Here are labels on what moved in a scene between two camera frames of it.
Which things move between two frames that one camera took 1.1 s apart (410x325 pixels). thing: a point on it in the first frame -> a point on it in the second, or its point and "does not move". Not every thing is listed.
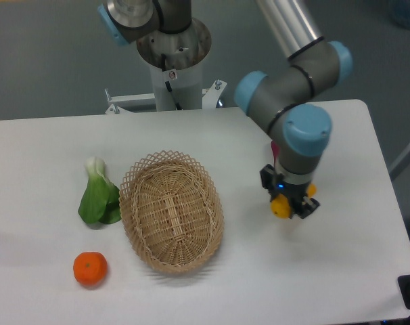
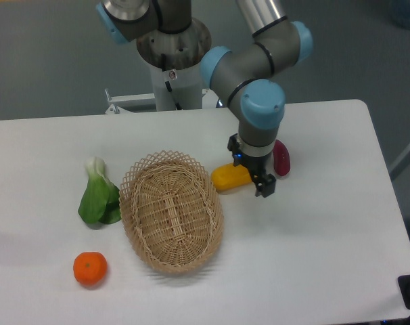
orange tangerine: [90, 268] does not move
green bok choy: [101, 200] does not move
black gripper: [300, 204] -> [258, 166]
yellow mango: [280, 207] -> [228, 176]
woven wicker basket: [172, 210] does not move
